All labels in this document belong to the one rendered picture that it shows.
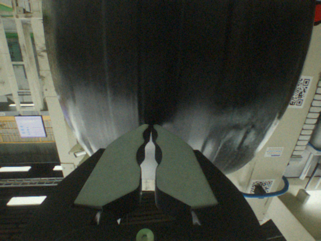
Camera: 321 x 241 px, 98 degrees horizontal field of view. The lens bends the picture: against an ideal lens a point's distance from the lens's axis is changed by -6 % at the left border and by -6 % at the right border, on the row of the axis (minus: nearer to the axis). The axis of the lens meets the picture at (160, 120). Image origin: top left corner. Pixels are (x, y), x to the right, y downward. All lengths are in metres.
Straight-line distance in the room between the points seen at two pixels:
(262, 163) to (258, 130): 0.32
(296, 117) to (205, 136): 0.35
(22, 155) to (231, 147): 13.72
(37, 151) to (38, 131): 8.75
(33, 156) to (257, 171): 13.33
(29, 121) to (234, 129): 4.36
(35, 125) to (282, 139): 4.34
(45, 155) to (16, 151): 1.93
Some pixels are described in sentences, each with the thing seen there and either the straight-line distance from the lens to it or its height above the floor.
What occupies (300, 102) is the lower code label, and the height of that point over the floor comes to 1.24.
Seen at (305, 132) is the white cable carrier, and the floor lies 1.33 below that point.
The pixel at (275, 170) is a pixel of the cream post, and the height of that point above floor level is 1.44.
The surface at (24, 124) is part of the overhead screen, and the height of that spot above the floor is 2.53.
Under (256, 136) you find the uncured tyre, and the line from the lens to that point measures 0.19.
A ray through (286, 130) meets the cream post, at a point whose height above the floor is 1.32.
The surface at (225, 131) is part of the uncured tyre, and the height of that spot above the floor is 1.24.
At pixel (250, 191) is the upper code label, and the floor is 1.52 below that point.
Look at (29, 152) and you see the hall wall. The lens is 13.43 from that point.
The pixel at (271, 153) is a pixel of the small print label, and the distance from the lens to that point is 0.49.
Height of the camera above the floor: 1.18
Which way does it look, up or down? 21 degrees up
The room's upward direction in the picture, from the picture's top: 178 degrees counter-clockwise
